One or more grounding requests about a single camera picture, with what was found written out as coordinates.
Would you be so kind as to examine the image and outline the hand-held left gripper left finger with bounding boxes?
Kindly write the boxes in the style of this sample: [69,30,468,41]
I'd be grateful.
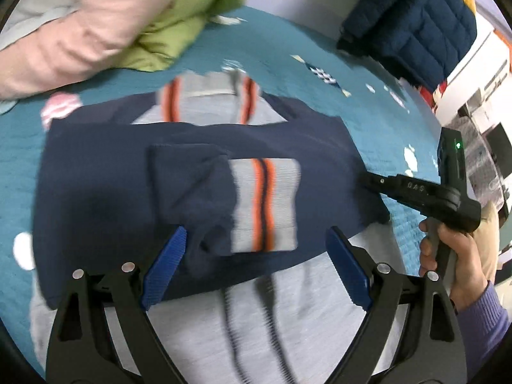
[45,225,188,384]

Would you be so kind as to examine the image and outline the person's right hand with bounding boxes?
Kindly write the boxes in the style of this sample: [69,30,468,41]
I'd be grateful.
[418,219,491,312]

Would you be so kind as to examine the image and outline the navy and grey striped sweater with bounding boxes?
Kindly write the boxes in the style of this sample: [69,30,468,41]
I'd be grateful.
[30,71,404,384]

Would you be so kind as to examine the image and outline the navy quilted jacket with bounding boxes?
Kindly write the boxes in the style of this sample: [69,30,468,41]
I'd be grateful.
[337,0,477,92]

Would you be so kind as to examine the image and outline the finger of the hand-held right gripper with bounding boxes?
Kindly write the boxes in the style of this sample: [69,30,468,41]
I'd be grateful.
[361,172,401,203]

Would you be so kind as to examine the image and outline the pink padded jacket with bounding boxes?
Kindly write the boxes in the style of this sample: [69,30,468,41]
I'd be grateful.
[0,0,193,100]

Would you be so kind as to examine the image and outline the person's right forearm purple sleeve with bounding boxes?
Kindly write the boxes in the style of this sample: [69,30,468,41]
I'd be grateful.
[456,280,512,372]

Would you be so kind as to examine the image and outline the green padded jacket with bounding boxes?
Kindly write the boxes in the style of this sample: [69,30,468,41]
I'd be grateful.
[114,0,262,73]

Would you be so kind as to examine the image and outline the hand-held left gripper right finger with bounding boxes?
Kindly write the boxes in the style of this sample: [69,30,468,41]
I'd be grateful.
[325,226,468,384]

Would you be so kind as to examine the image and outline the teal patterned bed sheet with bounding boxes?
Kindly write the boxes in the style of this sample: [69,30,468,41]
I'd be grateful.
[0,6,443,369]

